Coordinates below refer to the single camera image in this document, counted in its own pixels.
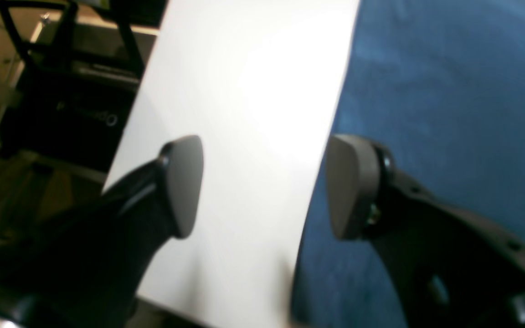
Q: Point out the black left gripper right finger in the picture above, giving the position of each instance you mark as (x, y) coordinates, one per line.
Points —
(451, 268)

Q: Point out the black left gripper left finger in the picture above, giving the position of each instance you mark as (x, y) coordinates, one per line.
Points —
(82, 268)

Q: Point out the dark blue t-shirt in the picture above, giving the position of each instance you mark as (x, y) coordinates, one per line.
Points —
(442, 84)

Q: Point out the black equipment case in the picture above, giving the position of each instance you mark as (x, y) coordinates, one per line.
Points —
(80, 79)

